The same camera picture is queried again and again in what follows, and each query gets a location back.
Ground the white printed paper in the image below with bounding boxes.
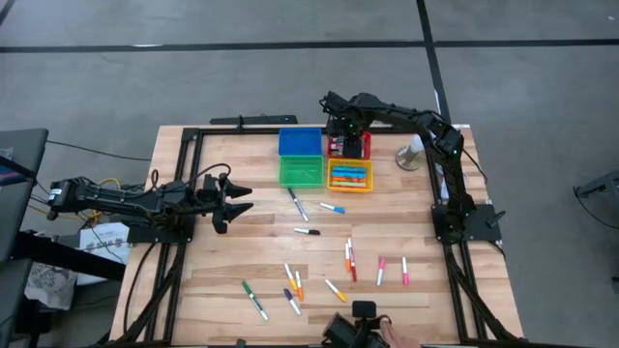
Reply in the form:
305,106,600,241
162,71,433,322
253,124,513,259
78,221,131,286

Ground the patterned grey cloth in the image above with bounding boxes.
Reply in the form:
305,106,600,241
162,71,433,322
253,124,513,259
23,263,78,311

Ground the thin dark blue marker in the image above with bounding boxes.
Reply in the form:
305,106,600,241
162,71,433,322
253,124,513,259
287,187,310,223

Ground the black floor bar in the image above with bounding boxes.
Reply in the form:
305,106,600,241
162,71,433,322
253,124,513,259
12,230,128,282

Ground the purple white marker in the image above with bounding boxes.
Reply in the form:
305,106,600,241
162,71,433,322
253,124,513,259
282,287,303,317

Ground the grey chair base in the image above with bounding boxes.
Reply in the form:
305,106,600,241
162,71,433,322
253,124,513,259
573,168,619,199

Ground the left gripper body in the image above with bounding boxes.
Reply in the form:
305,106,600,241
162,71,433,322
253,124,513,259
191,172,228,235

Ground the black camera on mount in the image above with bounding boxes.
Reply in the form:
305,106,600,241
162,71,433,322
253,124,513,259
322,299,393,348

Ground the blue plastic basket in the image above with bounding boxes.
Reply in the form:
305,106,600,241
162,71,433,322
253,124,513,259
278,127,324,158

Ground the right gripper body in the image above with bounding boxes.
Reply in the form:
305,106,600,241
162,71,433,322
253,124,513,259
319,91,373,139

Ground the yellow plastic basket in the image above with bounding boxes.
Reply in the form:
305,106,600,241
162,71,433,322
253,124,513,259
326,158,374,193

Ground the brass lamp with white bulb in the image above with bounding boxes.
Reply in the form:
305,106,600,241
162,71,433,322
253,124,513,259
395,134,427,172

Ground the black floor cable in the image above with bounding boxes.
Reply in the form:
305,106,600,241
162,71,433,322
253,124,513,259
573,185,619,231
46,139,153,162

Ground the thin green marker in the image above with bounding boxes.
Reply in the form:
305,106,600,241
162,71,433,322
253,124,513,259
241,279,269,322

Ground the black power strip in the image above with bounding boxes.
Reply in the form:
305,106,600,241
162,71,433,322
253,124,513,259
209,114,299,126

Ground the green plastic basket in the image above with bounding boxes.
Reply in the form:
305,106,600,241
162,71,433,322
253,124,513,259
278,155,325,189

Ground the red plastic basket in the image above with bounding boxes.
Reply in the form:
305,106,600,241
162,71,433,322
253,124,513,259
326,130,372,161

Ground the dark grey side desk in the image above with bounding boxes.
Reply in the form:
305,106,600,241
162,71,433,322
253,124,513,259
0,128,49,348

